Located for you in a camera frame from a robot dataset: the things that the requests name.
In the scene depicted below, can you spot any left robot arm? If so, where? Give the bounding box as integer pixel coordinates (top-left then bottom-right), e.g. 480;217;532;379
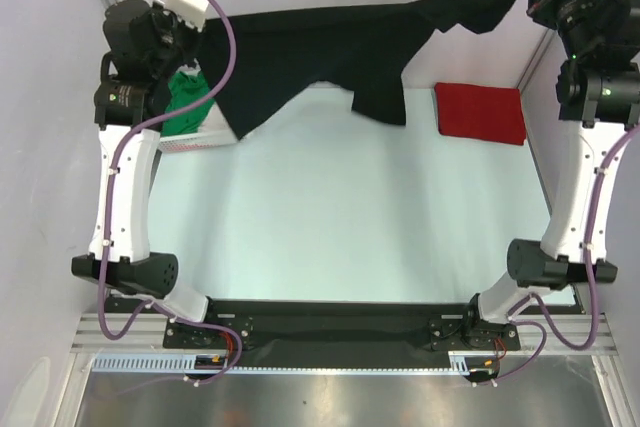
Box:
71;0;221;347

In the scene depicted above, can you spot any folded red t shirt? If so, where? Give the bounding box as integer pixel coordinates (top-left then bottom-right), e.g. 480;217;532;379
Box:
434;82;527;146

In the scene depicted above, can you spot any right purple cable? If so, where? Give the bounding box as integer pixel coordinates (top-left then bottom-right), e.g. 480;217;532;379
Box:
509;121;640;350

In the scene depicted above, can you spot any right corner aluminium post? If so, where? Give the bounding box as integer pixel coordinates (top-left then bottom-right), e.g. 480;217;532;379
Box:
516;29;556;93

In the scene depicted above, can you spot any purple cable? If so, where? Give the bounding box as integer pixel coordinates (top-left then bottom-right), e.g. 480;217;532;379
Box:
97;0;239;341
509;121;640;350

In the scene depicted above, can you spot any right white cable duct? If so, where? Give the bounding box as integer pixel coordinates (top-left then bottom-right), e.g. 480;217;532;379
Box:
448;350;500;375

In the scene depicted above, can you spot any green t shirt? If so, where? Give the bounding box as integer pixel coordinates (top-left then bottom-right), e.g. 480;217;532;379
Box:
161;72;215;137

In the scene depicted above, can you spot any aluminium rail frame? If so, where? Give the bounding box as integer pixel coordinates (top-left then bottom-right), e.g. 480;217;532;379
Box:
70;313;618;356

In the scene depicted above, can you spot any white laundry basket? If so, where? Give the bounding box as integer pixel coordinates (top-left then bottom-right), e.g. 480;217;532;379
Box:
158;130;238;153

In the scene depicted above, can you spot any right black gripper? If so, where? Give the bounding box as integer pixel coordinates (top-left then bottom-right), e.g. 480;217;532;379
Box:
527;0;623;60

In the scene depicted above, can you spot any white cable duct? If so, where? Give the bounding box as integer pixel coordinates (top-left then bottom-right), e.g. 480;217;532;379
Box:
92;353;228;374
448;350;500;375

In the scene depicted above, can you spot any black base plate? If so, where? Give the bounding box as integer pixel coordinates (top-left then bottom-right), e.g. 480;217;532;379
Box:
99;293;586;369

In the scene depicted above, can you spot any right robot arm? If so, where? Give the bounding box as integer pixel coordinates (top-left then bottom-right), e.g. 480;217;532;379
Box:
461;0;639;348

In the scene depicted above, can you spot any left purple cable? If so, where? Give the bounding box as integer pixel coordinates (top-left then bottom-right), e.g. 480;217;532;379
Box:
97;0;239;341

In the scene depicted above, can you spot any white t shirt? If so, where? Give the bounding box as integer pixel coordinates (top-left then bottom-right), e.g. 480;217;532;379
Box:
199;103;229;133

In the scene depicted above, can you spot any black t shirt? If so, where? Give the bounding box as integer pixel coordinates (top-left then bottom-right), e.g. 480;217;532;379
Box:
215;0;516;139

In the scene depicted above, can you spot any left white cable duct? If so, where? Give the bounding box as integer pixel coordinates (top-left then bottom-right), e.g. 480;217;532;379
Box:
92;353;228;374

